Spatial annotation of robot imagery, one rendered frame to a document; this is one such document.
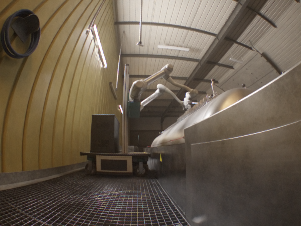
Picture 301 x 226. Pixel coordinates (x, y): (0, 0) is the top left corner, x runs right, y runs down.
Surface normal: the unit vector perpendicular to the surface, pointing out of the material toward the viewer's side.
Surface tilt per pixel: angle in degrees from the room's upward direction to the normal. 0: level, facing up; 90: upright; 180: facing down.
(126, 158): 90
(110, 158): 90
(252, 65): 149
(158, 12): 180
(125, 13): 180
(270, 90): 90
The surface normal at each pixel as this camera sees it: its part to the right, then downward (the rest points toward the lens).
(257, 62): -0.48, 0.83
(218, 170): -0.99, 0.00
